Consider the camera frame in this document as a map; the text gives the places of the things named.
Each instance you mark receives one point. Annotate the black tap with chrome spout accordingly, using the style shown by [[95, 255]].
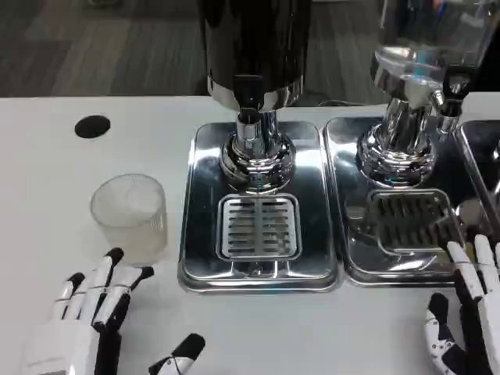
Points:
[[248, 93], [455, 88]]

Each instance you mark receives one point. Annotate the clear drink dispenser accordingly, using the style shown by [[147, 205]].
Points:
[[402, 117]]

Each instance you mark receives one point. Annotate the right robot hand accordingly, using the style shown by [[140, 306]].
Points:
[[482, 312]]

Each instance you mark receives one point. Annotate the clear ribbed glass cup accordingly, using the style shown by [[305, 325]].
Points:
[[131, 222]]

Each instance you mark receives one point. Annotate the dark drink dispenser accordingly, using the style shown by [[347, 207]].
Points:
[[254, 43]]

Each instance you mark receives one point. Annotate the steel drain grid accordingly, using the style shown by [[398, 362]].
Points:
[[258, 228], [410, 222]]

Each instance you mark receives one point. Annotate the steel drip tray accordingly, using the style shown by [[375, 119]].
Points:
[[482, 156], [316, 218], [351, 176]]

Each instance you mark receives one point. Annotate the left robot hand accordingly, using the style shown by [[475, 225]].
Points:
[[78, 340]]

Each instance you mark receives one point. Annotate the black round counter hole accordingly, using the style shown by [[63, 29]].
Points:
[[92, 126]]

